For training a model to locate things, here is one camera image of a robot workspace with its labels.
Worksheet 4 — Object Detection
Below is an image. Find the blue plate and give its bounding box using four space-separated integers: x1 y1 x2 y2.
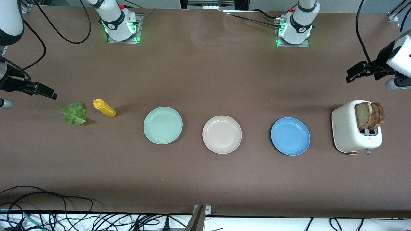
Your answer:
270 117 311 157

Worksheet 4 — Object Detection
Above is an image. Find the black looping floor cable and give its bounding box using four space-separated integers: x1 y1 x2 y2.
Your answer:
0 185 94 231

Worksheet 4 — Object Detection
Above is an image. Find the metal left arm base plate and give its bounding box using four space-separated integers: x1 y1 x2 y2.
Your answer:
276 18 310 48

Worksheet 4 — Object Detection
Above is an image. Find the white toaster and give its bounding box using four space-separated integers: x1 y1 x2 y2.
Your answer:
331 100 383 156

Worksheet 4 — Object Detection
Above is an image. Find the bread slice with dark crust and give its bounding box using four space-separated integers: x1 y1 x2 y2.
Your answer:
369 102 386 130

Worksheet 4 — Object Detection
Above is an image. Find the yellow mustard squeeze bottle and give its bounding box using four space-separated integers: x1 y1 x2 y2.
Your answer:
93 99 117 118

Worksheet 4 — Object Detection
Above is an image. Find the light brown bread slice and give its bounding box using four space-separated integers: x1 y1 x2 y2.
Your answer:
355 102 373 130

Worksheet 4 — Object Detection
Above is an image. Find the green lettuce leaf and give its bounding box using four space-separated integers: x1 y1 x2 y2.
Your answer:
60 102 88 126

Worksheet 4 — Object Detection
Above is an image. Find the mint green plate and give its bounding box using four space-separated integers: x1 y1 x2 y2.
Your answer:
143 107 183 145

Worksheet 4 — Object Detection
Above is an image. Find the black braided base cable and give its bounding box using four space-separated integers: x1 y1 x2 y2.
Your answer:
229 13 280 29

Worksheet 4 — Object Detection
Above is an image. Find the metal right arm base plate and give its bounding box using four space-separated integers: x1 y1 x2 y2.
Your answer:
107 13 142 44

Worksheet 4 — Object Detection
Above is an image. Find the aluminium frame rail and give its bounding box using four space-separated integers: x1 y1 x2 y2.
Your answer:
387 0 411 23
18 0 34 13

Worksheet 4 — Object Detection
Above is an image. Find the teal cable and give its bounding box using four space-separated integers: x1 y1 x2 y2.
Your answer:
0 209 37 231

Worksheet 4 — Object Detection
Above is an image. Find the beige plate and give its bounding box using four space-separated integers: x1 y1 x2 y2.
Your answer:
202 115 242 155

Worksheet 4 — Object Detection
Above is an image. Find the silver metal bracket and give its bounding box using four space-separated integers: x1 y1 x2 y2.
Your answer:
187 0 235 10

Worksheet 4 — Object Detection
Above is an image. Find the black smooth base cable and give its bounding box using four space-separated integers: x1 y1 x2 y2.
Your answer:
252 9 284 20

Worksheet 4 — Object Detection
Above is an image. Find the grey metal edge bracket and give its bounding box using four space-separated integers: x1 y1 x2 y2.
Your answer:
185 204 212 231

